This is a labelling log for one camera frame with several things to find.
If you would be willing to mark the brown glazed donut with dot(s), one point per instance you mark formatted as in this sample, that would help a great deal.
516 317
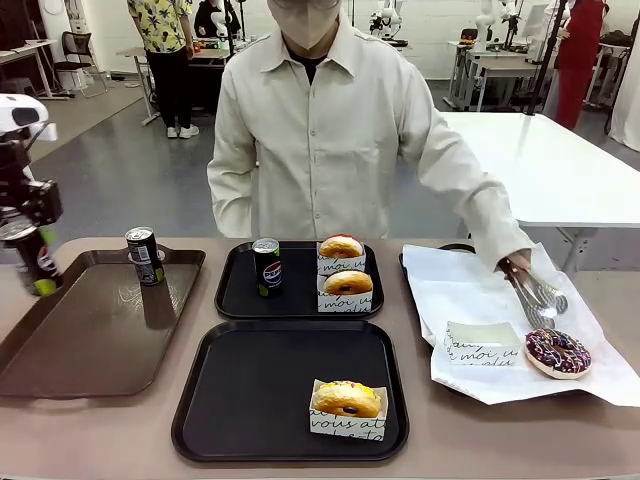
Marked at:
345 304

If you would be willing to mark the person in yellow patterned shirt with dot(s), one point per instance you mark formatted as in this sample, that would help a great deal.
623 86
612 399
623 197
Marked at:
167 50

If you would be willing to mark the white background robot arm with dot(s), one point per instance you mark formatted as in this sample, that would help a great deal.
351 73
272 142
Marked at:
385 17
484 22

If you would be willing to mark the white paper sheet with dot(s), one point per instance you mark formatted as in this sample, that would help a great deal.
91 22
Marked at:
450 290

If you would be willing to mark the black office chair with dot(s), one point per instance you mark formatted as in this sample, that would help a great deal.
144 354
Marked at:
77 55

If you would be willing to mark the brown plastic tray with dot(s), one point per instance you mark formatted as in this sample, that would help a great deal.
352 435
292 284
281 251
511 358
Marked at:
90 330

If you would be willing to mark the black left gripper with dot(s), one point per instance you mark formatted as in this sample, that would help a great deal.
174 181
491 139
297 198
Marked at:
30 192

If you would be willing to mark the person's right forearm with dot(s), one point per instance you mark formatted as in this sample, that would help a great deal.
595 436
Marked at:
230 205

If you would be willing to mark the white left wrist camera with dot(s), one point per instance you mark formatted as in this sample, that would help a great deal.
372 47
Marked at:
46 132

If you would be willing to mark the white desk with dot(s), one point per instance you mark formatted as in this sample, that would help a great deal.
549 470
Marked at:
25 50

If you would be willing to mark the person's left forearm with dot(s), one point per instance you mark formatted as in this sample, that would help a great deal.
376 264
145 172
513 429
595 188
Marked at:
492 220

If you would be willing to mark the person in black clothes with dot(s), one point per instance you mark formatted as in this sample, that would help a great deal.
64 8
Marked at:
209 17

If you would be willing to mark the black Pepsi can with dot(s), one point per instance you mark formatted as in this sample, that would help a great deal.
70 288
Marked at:
42 265
268 270
146 257

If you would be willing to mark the black plastic tray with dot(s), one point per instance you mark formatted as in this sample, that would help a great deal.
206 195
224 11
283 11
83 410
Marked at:
295 305
403 270
250 395

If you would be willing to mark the red frosted donut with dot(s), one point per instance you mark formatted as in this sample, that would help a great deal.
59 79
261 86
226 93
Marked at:
340 246

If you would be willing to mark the white table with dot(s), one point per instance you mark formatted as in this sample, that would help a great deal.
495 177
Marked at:
550 160

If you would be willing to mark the yellow frosted donut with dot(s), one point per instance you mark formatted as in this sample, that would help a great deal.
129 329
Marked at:
345 397

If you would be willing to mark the black tripod pole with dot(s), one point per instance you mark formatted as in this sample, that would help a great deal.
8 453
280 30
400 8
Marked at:
547 55

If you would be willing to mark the person in red apron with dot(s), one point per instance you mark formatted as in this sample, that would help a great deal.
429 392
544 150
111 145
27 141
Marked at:
577 60

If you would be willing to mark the person's left hand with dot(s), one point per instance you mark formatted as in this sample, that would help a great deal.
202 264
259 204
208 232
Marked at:
519 264

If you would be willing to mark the grey background work table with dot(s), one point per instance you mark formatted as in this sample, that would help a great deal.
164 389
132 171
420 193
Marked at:
500 67

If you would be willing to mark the person in cream shirt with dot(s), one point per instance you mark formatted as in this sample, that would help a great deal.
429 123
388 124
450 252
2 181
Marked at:
315 150

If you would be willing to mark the chocolate sprinkle donut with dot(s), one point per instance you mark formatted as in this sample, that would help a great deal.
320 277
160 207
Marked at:
557 352

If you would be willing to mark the grey metal leg table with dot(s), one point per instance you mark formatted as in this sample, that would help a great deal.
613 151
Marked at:
137 55

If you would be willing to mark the beige face mask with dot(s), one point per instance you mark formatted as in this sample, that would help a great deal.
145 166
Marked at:
306 25

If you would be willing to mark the plain glazed donut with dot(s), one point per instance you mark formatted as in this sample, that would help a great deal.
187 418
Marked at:
347 282

